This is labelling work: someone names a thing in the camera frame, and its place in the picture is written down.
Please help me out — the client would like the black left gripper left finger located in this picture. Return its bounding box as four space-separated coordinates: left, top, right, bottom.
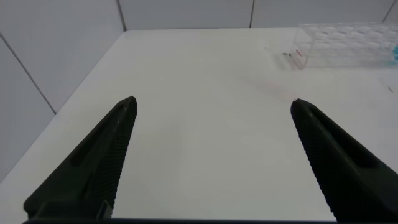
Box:
23 95 138 220

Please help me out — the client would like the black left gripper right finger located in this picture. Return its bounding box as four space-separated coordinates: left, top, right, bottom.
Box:
290 98 398 223

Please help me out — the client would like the clear plastic test tube rack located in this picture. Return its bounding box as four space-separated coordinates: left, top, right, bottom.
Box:
290 22 398 71

